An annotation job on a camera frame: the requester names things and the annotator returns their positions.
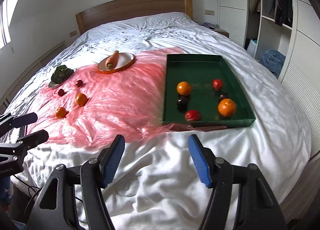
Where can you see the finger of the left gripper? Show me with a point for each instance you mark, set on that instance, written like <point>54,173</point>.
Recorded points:
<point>21,120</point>
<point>32,140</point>

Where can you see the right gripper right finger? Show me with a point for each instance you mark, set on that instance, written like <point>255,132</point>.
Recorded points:
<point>203,159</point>

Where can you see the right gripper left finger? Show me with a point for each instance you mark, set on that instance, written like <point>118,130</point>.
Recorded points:
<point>109,160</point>

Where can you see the red plum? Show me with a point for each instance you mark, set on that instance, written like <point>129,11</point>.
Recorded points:
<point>79,83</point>
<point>61,92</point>
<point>217,84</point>

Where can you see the red apple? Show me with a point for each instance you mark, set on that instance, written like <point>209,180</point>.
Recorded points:
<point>193,115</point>

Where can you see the smooth orange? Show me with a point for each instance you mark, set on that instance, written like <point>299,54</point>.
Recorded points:
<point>81,99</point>

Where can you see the mandarin orange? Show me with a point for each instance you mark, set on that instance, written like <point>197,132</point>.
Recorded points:
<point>227,108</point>

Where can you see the dark plum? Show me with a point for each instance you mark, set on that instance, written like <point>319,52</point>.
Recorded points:
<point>223,95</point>
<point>182,103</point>

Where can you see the large orange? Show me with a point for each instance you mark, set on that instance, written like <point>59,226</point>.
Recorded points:
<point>184,88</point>

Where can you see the blue gloved left hand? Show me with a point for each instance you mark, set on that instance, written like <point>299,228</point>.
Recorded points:
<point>6,191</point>

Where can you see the patterned plate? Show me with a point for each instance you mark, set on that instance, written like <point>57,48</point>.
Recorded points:
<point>52,85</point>

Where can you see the pink plastic sheet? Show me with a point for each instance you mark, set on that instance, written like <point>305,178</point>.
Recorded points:
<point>129,102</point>

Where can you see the dark green leafy vegetable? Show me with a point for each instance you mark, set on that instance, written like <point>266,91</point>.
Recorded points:
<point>61,74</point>

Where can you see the green rectangular tray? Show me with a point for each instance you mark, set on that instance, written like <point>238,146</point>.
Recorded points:
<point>199,70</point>

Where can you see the orange carrot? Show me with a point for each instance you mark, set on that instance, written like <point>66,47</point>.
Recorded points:
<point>112,61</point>

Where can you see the orange rimmed white dish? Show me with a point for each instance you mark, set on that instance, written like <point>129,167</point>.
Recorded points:
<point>125,60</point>

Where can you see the window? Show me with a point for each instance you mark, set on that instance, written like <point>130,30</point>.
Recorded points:
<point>7,10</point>

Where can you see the blue cloth on floor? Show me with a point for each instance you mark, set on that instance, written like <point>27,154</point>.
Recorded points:
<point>272,60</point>

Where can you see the bedside table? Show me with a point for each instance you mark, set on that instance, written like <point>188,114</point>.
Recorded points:
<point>221,31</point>

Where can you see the wooden headboard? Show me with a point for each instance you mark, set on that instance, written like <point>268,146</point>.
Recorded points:
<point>118,10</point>

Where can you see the white wardrobe with shelves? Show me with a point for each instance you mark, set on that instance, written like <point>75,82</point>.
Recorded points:
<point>290,27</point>

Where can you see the wall socket left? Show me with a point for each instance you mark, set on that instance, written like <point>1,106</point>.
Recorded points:
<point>73,33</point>

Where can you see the wall socket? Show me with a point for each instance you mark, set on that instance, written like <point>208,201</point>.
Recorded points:
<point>209,12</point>
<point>73,33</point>

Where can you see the wall socket right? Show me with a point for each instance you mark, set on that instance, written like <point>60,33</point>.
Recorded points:
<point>209,12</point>

